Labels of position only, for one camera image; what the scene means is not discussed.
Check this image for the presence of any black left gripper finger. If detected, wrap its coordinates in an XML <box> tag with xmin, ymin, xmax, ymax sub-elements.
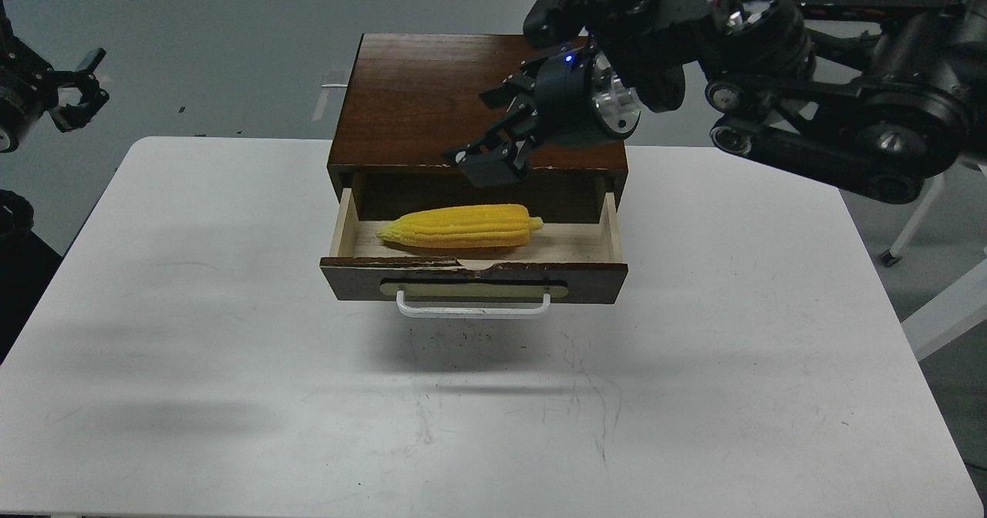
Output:
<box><xmin>47</xmin><ymin>82</ymin><xmax>110</xmax><ymax>133</ymax></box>
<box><xmin>50</xmin><ymin>48</ymin><xmax>106</xmax><ymax>87</ymax></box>

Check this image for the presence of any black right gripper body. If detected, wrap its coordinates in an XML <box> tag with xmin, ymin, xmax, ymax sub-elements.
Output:
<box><xmin>534</xmin><ymin>48</ymin><xmax>642</xmax><ymax>148</ymax></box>

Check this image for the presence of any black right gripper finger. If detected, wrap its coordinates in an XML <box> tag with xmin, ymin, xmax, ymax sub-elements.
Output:
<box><xmin>479</xmin><ymin>57</ymin><xmax>550</xmax><ymax>118</ymax></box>
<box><xmin>442</xmin><ymin>113</ymin><xmax>542</xmax><ymax>187</ymax></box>

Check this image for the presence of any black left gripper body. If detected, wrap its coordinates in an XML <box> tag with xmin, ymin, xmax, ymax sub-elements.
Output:
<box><xmin>1</xmin><ymin>36</ymin><xmax>57</xmax><ymax>153</ymax></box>

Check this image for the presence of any yellow toy corn cob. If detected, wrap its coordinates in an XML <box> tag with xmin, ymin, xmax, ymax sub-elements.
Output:
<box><xmin>375</xmin><ymin>204</ymin><xmax>544</xmax><ymax>250</ymax></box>

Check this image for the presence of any wooden drawer with white handle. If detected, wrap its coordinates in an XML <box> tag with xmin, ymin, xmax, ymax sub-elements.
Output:
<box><xmin>320</xmin><ymin>188</ymin><xmax>628</xmax><ymax>319</ymax></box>

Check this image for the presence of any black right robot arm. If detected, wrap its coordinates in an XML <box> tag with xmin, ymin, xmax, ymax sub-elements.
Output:
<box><xmin>442</xmin><ymin>0</ymin><xmax>986</xmax><ymax>204</ymax></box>

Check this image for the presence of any dark wooden drawer cabinet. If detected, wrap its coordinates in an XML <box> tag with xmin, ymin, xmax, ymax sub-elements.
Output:
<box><xmin>328</xmin><ymin>33</ymin><xmax>628</xmax><ymax>224</ymax></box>

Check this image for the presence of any white table frame right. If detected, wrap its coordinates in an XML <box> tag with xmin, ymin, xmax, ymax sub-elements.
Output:
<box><xmin>880</xmin><ymin>167</ymin><xmax>987</xmax><ymax>361</ymax></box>

